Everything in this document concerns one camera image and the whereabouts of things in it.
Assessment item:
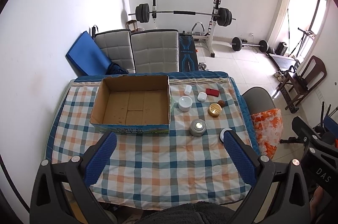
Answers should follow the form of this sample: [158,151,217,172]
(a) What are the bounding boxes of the white jar black lid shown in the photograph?
[219,128,232,143]

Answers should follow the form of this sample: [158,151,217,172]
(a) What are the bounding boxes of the silver round tin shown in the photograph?
[189,119,206,137]

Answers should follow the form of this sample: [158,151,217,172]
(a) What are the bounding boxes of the gold round tin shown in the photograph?
[208,103,222,117]

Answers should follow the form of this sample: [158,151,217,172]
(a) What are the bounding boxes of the red rectangular case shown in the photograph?
[206,88,219,97]

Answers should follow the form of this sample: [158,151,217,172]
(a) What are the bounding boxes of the white round jar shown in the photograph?
[178,96,192,112]

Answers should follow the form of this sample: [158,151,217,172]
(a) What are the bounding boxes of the orange white cloth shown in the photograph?
[251,108,283,159]

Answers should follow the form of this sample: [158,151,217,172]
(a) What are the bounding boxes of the plaid tablecloth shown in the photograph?
[45,71,261,212]

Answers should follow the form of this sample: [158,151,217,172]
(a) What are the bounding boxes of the grey chair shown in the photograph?
[242,87,275,115]

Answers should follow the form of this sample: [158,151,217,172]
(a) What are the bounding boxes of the open cardboard box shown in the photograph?
[90,74,171,134]

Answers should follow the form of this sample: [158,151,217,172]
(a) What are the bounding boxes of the dark wooden chair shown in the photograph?
[273,55,327,113]

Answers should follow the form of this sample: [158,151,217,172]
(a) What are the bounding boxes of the blue knitted fabric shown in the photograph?
[105,62,129,75]

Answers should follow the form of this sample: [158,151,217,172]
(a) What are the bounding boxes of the blue folded mat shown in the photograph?
[66,31,111,76]

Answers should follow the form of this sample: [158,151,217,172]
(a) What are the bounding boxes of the black blue bench pad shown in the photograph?
[179,34,199,72]

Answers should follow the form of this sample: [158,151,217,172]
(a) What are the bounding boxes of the barbell on floor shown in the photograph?
[230,37,269,53]

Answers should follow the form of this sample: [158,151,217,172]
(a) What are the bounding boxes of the left grey quilted cushion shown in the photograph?
[94,29,135,74]

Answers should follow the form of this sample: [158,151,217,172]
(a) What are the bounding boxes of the grey quilted cushion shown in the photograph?
[94,29,135,74]
[131,29,179,74]

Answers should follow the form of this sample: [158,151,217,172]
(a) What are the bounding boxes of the right grey quilted cushion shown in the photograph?
[131,29,179,74]

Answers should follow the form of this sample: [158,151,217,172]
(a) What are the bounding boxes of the white weight bench rack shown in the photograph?
[150,0,222,57]

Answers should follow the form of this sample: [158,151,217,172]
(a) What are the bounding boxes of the barbell on rack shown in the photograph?
[129,4,236,27]

